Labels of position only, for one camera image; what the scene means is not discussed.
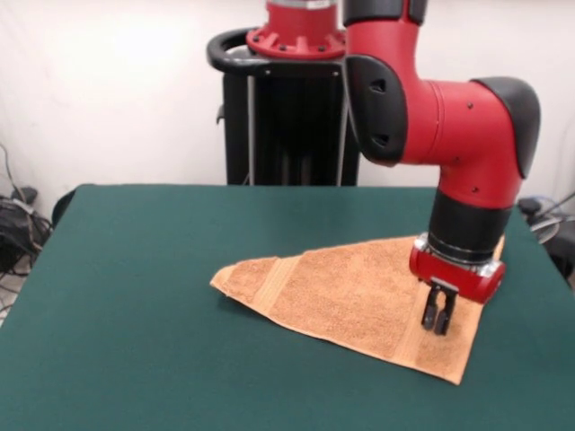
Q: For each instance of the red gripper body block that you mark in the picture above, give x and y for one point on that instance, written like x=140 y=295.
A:
x=453 y=280

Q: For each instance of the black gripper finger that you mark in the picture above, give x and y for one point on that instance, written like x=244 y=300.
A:
x=430 y=310
x=447 y=316

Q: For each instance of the orange terry towel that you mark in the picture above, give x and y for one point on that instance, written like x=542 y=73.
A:
x=341 y=305

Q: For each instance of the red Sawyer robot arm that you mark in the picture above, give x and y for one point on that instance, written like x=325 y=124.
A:
x=449 y=121

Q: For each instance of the dark green tablecloth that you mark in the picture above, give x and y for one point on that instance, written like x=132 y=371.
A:
x=135 y=292

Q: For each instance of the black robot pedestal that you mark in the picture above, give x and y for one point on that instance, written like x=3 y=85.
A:
x=287 y=125

